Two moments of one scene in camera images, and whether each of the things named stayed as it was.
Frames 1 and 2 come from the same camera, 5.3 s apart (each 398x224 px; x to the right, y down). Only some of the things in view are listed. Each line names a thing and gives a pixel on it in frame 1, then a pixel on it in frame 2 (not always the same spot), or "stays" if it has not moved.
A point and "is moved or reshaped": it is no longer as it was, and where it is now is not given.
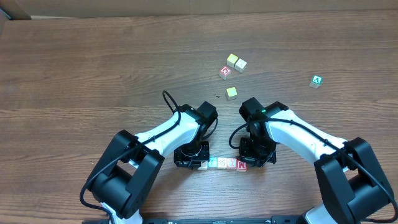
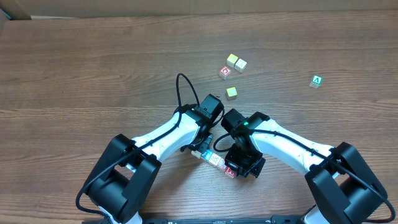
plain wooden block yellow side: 240,65 stays
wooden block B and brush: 204,165 is moved or reshaped
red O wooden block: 224,72 stays
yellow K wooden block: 222,163 -> 214,159
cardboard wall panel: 11,9 stays
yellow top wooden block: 231,60 stays
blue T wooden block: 212,162 is moved or reshaped
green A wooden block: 316,81 stays
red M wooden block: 241,166 is moved or reshaped
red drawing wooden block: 231,163 is moved or reshaped
